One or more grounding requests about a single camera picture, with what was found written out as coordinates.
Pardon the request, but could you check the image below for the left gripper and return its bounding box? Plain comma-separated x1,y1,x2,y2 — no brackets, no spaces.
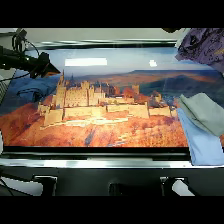
29,52,54,80

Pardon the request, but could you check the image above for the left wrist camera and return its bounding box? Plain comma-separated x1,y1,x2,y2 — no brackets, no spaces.
12,28,29,46

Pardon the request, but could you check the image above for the purple patterned garment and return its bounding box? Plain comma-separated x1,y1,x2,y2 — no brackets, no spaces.
174,28,224,74

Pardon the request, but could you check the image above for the light blue garment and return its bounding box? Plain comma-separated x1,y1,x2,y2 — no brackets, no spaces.
176,106,224,167

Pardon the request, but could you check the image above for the grey-green garment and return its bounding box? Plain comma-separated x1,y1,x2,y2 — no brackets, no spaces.
176,92,224,138

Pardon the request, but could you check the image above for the black cable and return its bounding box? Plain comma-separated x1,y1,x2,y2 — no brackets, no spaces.
0,69,35,83

